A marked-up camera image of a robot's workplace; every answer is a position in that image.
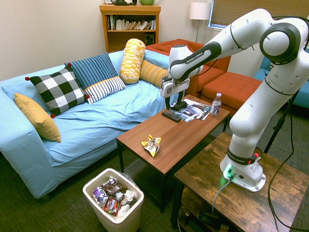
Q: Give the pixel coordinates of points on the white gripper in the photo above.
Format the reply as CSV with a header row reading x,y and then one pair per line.
x,y
174,88

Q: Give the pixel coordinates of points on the yellow chip bag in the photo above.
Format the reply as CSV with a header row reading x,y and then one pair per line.
x,y
152,146

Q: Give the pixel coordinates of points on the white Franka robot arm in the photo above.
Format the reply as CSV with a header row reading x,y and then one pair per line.
x,y
251,108

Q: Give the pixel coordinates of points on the white plastic trash bin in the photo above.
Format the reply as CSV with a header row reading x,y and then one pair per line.
x,y
113,217

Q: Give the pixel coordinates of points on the black game controller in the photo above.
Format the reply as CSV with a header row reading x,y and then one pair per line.
x,y
179,107

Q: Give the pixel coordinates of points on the black TV remote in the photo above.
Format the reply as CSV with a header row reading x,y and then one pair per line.
x,y
171,116

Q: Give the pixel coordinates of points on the dark cover glossy magazine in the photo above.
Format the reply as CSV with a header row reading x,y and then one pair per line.
x,y
192,111

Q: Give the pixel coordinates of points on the mustard striped cushion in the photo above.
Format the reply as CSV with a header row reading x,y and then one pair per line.
x,y
152,72

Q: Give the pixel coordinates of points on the small glossy magazine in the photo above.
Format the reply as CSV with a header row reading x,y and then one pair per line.
x,y
206,113

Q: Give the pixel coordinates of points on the reddish wood coffee table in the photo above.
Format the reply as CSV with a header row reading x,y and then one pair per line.
x,y
173,135

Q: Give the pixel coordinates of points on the clear hint water bottle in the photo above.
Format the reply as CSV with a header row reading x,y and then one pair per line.
x,y
216,106

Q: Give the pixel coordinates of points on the orange armchair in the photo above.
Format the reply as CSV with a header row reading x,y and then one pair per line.
x,y
210,72

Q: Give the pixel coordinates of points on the yellow white patterned bolster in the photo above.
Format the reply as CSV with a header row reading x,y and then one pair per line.
x,y
132,62

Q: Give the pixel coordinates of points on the small black speaker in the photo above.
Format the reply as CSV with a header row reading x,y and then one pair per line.
x,y
149,39

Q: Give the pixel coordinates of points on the white navy striped cushion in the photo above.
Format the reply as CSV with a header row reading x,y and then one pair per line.
x,y
105,88

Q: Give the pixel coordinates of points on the wooden bookshelf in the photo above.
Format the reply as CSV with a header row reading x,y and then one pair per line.
x,y
130,38

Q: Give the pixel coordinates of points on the metal floor vent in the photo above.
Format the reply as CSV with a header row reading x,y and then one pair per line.
x,y
135,169

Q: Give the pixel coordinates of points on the light blue sofa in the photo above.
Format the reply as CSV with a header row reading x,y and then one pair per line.
x,y
96,120

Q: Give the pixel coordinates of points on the paperback books row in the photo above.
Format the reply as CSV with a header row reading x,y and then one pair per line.
x,y
131,24

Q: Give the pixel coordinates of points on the blue striped cushion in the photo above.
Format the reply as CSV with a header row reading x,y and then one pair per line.
x,y
93,68

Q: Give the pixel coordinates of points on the white shade floor lamp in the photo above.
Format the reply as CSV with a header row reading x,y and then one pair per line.
x,y
200,10

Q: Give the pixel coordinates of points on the green bowl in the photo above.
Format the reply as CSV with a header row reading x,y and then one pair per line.
x,y
146,2

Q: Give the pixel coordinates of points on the wooden window blinds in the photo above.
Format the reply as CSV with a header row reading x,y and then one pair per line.
x,y
229,12

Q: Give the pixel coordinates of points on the crumpled white paper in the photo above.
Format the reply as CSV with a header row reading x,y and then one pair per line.
x,y
130,196

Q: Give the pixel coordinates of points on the brown chocolate wrapper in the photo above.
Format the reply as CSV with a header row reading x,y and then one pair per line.
x,y
111,186

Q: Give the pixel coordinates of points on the black white checkered cushion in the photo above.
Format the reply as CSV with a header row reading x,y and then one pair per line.
x,y
59,90

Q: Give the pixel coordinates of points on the discarded purple hint bottle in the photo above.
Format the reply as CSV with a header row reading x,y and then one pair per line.
x,y
100,197

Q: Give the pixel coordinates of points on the red snack wrapper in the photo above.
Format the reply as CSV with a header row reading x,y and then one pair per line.
x,y
112,206

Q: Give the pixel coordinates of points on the rustic dark wood table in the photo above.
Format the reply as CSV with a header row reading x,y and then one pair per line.
x,y
241,207

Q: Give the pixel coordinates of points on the teal sofa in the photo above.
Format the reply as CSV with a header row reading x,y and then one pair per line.
x,y
303,96

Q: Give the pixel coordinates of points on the plain mustard yellow cushion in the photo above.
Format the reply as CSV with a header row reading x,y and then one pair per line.
x,y
38,118

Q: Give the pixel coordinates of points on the black camera stand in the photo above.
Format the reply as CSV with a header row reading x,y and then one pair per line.
x,y
277,128

